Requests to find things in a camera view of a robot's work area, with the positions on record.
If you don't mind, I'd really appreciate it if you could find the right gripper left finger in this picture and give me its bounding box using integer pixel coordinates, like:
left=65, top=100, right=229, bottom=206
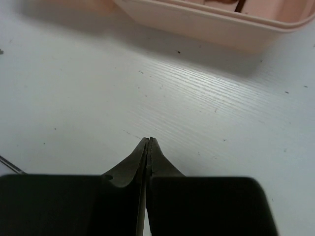
left=0, top=138, right=149, bottom=236

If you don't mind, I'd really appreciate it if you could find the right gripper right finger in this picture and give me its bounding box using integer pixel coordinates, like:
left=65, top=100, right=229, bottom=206
left=146, top=138, right=278, bottom=236

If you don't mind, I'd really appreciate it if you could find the pink plastic tool box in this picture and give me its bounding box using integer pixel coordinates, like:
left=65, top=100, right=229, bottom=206
left=115, top=0, right=315, bottom=53

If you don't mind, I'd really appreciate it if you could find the large brown hex key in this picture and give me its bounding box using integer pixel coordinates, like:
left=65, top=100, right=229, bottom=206
left=234, top=0, right=246, bottom=13

